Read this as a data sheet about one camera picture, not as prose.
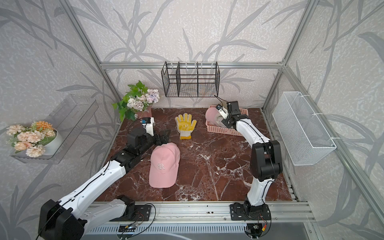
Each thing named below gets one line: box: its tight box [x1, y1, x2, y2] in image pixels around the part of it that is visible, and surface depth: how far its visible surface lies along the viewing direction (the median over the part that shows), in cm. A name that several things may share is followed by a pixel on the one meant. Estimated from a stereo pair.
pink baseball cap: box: [149, 142, 181, 189], surface depth 86 cm
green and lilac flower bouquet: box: [112, 80, 160, 122], surface depth 86 cm
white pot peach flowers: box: [6, 120, 63, 158], surface depth 52 cm
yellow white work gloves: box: [174, 113, 197, 140], surface depth 110 cm
